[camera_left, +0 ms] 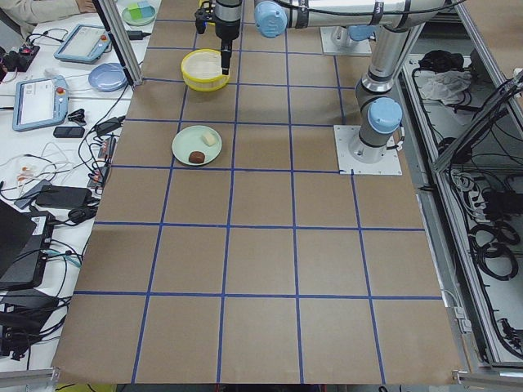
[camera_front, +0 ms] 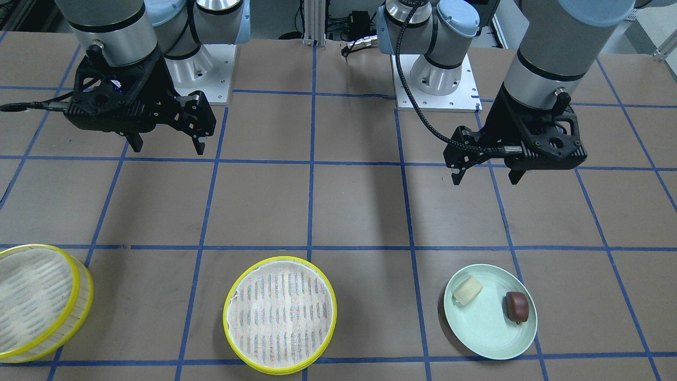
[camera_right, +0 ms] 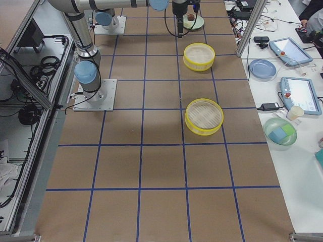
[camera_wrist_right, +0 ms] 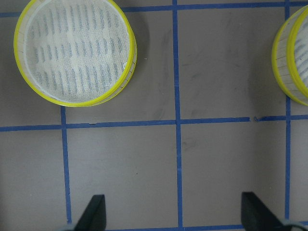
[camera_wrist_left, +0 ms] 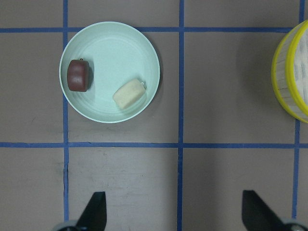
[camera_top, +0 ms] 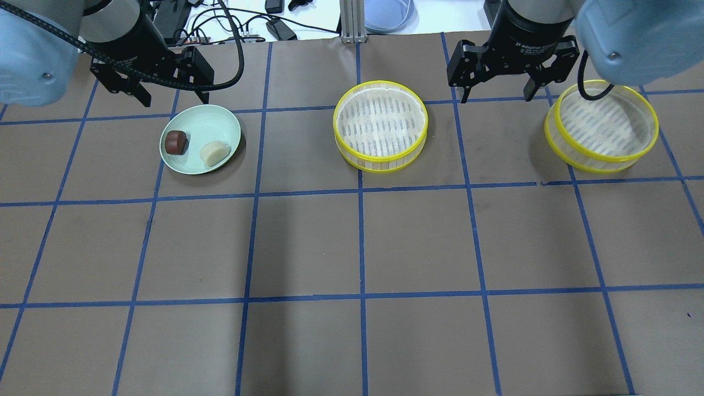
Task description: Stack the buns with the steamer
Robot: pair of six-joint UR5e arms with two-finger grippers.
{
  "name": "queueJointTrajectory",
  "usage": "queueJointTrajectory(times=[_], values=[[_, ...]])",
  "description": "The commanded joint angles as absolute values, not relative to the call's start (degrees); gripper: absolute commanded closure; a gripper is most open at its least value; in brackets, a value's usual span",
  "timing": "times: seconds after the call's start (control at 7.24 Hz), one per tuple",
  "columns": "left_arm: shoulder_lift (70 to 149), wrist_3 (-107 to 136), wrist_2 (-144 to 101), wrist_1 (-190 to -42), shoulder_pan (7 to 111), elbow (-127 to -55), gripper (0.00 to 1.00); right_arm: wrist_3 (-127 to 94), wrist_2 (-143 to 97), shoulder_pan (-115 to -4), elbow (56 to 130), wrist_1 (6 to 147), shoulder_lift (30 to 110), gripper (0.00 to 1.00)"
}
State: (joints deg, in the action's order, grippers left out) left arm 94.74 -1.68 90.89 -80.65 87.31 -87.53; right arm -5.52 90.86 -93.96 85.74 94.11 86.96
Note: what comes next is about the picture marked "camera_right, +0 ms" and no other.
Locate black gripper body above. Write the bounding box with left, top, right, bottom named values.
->
left=172, top=0, right=199, bottom=18

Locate yellow steamer basket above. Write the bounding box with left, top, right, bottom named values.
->
left=183, top=43, right=216, bottom=72
left=184, top=98, right=224, bottom=136

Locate brown bun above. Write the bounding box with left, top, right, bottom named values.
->
left=187, top=14, right=195, bottom=21

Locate light green plate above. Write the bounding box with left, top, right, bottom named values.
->
left=184, top=15, right=204, bottom=30

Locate black webcam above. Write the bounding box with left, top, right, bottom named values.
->
left=253, top=36, right=270, bottom=49

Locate blue plate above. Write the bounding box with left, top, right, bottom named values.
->
left=249, top=59, right=277, bottom=80

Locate far teach pendant tablet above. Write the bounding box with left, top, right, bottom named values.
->
left=268, top=37, right=313, bottom=66

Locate teach pendant tablet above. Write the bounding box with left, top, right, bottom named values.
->
left=268, top=37, right=313, bottom=66
left=280, top=77, right=322, bottom=115

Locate black power adapter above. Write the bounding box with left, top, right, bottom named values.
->
left=257, top=102, right=283, bottom=111

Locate near teach pendant tablet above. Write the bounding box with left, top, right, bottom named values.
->
left=280, top=77, right=322, bottom=115

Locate paper cup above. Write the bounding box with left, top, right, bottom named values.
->
left=286, top=105, right=304, bottom=120

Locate green bowl with sponges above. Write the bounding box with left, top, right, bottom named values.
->
left=263, top=117, right=297, bottom=151

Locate brown gridded table mat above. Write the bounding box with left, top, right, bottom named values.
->
left=35, top=1, right=293, bottom=241

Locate aluminium frame post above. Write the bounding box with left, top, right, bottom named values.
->
left=236, top=0, right=267, bottom=57

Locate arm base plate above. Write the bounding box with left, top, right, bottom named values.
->
left=94, top=16, right=127, bottom=35
left=73, top=79, right=117, bottom=111

